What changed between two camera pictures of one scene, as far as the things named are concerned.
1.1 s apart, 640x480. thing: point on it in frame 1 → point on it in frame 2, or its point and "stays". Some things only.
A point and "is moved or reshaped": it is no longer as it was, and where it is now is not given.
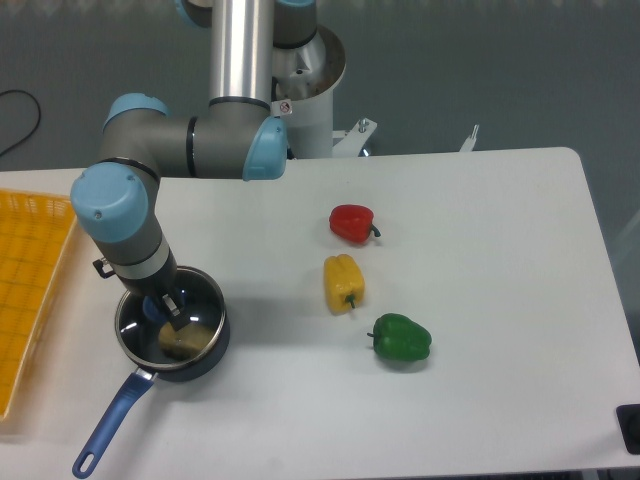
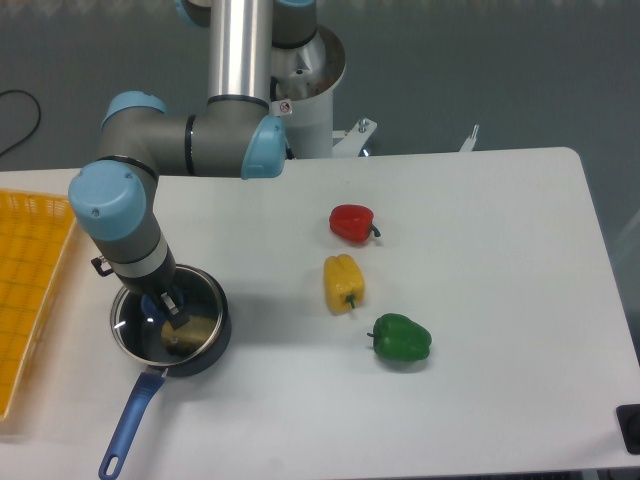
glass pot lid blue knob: x=145 y=333 stays
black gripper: x=159 y=286 stays
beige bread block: x=185 y=341 stays
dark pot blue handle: x=163 y=352 is moved or reshaped
